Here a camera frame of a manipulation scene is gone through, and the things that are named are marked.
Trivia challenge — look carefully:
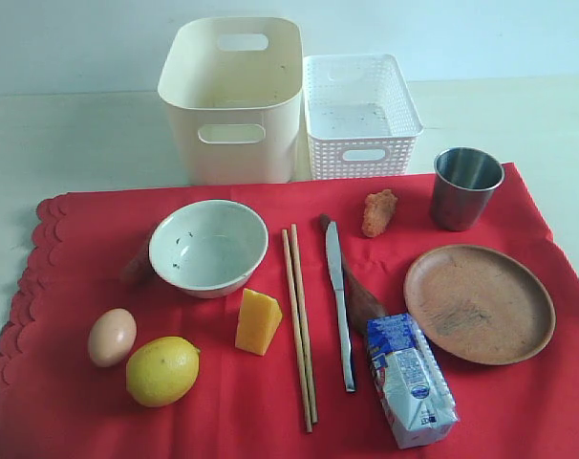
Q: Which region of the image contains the dark wooden spoon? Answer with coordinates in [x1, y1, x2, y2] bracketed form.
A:
[319, 213, 387, 337]

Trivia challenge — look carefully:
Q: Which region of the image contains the brown wooden plate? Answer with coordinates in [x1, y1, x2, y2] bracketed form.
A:
[403, 244, 556, 365]

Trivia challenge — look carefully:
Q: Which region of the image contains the fried chicken nugget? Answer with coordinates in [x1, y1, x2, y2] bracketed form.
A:
[361, 189, 397, 238]

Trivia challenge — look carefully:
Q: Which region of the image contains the yellow lemon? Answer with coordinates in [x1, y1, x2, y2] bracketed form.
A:
[126, 336, 200, 407]

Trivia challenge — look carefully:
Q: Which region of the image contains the silver table knife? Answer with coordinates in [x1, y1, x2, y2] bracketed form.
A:
[325, 221, 356, 393]

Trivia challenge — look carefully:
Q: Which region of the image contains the white perforated plastic basket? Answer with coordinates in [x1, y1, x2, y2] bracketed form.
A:
[303, 54, 423, 180]

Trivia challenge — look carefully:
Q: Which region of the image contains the yellow cheese wedge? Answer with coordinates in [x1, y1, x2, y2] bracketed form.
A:
[235, 289, 283, 356]

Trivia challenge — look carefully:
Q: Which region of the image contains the left wooden chopstick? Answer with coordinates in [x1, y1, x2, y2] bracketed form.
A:
[282, 229, 312, 433]

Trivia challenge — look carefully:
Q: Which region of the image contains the stainless steel cup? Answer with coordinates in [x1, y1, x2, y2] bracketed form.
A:
[430, 146, 505, 231]

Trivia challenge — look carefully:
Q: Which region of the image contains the red scalloped tablecloth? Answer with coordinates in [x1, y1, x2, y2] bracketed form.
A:
[0, 164, 579, 458]

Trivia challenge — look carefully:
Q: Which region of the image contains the brown egg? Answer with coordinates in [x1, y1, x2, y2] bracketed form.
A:
[88, 308, 137, 367]

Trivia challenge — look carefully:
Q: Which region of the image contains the blue white milk carton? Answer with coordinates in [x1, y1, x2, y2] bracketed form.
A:
[366, 314, 459, 449]

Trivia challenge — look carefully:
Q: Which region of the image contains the white ceramic bowl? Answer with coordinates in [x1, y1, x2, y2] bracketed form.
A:
[148, 199, 268, 298]

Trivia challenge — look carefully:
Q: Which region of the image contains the cream plastic bin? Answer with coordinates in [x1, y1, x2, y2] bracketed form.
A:
[158, 17, 303, 185]

